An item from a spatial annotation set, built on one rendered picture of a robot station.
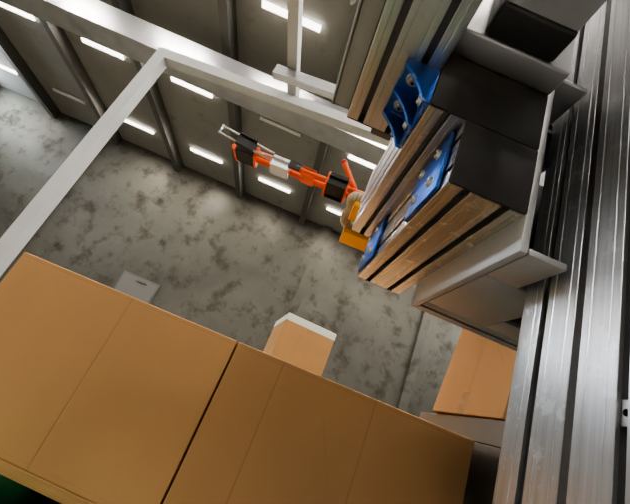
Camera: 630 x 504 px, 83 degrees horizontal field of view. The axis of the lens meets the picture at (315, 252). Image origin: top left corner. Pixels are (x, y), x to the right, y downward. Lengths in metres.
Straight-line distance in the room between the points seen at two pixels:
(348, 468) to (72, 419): 0.61
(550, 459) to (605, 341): 0.11
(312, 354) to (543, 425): 2.40
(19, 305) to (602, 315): 1.11
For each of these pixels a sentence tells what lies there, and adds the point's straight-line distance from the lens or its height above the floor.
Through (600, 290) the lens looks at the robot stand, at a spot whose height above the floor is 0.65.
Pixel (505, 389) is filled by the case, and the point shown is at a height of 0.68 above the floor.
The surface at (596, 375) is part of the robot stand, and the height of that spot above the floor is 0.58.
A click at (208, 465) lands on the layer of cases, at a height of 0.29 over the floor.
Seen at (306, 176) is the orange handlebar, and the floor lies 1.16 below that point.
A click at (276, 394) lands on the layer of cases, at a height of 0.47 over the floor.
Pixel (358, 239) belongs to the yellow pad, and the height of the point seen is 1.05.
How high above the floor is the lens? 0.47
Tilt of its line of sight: 22 degrees up
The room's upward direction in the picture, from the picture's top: 23 degrees clockwise
